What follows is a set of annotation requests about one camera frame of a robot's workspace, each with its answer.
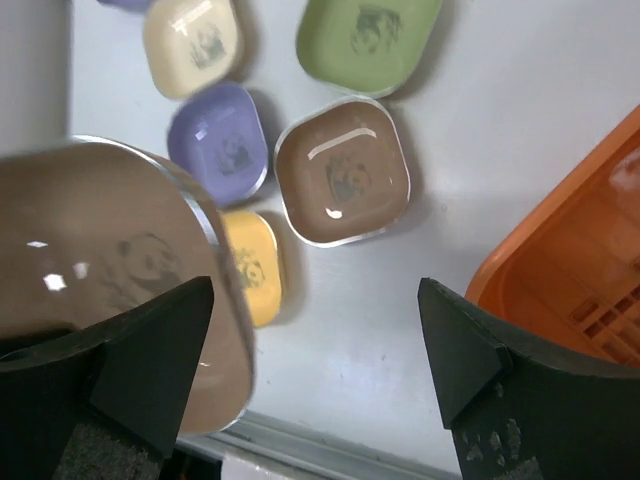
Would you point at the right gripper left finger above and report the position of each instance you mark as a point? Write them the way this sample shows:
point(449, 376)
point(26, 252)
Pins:
point(107, 401)

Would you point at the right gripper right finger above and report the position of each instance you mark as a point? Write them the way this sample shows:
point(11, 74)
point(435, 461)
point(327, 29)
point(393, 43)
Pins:
point(521, 407)

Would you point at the brown plate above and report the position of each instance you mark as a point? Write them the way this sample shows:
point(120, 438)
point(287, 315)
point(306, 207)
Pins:
point(342, 173)
point(93, 228)

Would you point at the yellow plate front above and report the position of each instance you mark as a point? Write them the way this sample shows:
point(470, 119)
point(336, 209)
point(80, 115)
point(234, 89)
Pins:
point(255, 251)

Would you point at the purple plate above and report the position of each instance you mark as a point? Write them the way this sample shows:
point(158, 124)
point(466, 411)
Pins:
point(136, 6)
point(217, 137)

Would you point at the orange plastic bin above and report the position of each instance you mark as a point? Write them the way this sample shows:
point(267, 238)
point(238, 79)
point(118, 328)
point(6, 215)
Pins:
point(569, 272)

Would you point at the cream plate middle left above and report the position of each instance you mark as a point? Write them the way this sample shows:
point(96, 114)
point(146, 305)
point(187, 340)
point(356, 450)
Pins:
point(191, 44)

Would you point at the green plate middle right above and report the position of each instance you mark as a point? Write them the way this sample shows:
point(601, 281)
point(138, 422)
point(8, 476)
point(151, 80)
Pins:
point(367, 48)

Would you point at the aluminium rail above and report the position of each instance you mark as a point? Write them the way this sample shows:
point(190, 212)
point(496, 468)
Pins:
point(294, 449)

